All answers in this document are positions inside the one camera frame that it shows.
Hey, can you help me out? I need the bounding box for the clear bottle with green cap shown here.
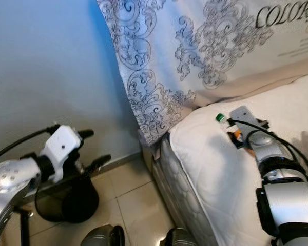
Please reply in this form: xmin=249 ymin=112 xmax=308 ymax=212
xmin=216 ymin=113 xmax=235 ymax=132

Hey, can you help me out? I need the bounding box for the white quilted mattress pad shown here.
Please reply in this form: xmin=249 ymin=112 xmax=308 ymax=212
xmin=168 ymin=72 xmax=308 ymax=246

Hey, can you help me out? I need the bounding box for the beige bed side cushion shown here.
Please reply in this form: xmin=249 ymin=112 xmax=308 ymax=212
xmin=182 ymin=55 xmax=308 ymax=109

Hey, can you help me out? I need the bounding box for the grey robot left leg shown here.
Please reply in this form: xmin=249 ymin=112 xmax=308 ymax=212
xmin=81 ymin=224 xmax=126 ymax=246

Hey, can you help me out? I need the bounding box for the grey robot leg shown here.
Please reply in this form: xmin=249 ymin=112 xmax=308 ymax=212
xmin=81 ymin=224 xmax=126 ymax=246
xmin=164 ymin=228 xmax=197 ymax=246

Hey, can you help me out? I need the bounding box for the grey quilted mattress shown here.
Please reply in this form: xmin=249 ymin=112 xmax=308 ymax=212
xmin=151 ymin=132 xmax=221 ymax=246

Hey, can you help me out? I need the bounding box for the grey robot right leg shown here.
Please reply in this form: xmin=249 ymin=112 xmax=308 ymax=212
xmin=164 ymin=228 xmax=197 ymax=246

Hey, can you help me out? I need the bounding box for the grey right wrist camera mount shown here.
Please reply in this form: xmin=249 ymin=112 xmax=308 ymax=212
xmin=228 ymin=105 xmax=268 ymax=135

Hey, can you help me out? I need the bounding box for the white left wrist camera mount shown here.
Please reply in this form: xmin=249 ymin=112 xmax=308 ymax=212
xmin=40 ymin=125 xmax=81 ymax=183

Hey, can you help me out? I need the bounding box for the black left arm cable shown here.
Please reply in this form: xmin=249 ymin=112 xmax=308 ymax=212
xmin=0 ymin=125 xmax=61 ymax=166

